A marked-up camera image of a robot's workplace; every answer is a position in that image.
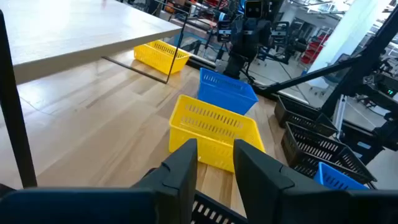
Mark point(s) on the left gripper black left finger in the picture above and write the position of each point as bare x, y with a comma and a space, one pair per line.
177, 186

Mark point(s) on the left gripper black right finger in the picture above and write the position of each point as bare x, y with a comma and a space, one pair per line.
261, 186

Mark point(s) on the yellow plastic basket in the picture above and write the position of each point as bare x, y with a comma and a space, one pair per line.
155, 57
180, 143

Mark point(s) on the blue plastic basket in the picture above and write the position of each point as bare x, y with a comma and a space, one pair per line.
224, 96
329, 179

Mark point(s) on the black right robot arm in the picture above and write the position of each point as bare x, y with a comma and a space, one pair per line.
236, 67

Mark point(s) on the red storage rack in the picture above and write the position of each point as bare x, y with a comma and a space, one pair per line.
312, 51

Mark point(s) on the black box with green lights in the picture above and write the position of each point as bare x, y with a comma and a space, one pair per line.
382, 87

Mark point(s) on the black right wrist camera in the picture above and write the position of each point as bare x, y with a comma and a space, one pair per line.
253, 9

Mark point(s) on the black metal rig frame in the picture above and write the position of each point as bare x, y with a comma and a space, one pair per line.
367, 59

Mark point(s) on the wooden shelf with black frame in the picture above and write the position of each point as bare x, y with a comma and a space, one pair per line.
77, 31

